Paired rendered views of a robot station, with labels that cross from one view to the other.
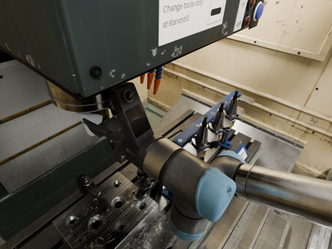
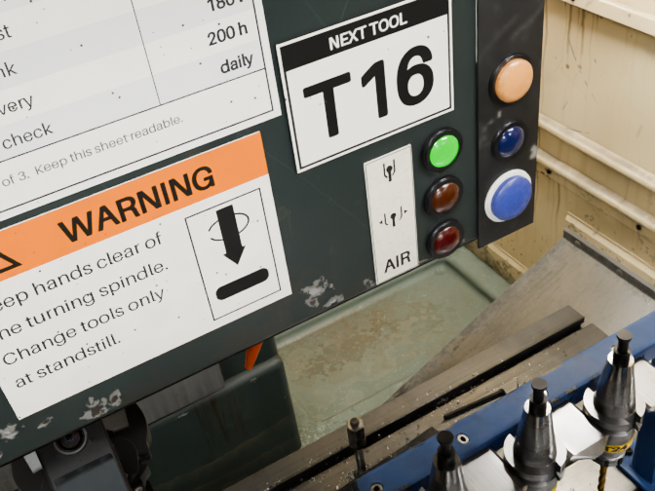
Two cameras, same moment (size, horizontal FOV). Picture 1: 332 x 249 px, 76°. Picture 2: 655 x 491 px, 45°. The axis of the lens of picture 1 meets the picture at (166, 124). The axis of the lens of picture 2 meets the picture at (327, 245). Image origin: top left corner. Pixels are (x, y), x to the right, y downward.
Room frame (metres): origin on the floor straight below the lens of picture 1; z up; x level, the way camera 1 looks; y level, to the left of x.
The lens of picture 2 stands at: (0.09, -0.26, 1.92)
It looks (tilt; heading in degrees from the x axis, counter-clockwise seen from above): 38 degrees down; 27
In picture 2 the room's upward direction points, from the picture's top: 9 degrees counter-clockwise
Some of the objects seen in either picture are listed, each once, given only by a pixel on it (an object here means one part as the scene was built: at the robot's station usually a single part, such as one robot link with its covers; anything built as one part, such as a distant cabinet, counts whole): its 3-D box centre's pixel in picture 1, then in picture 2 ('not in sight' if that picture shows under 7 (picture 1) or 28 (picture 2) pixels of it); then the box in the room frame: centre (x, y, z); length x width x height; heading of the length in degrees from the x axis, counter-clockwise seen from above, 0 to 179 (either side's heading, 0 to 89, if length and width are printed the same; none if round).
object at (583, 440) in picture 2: (223, 121); (574, 433); (0.66, -0.23, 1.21); 0.07 x 0.05 x 0.01; 51
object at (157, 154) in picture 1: (163, 158); not in sight; (0.27, 0.00, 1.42); 0.08 x 0.05 x 0.08; 141
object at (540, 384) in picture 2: (222, 106); (538, 395); (0.61, -0.19, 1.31); 0.02 x 0.02 x 0.03
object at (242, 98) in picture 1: (246, 99); not in sight; (0.83, -0.36, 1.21); 0.07 x 0.05 x 0.01; 51
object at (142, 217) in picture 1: (108, 215); not in sight; (0.38, 0.20, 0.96); 0.29 x 0.23 x 0.05; 141
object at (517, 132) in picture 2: not in sight; (510, 140); (0.49, -0.18, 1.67); 0.02 x 0.01 x 0.02; 141
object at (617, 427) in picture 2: (229, 115); (612, 409); (0.70, -0.26, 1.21); 0.06 x 0.06 x 0.03
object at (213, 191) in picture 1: (197, 185); not in sight; (0.21, -0.06, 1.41); 0.11 x 0.08 x 0.09; 51
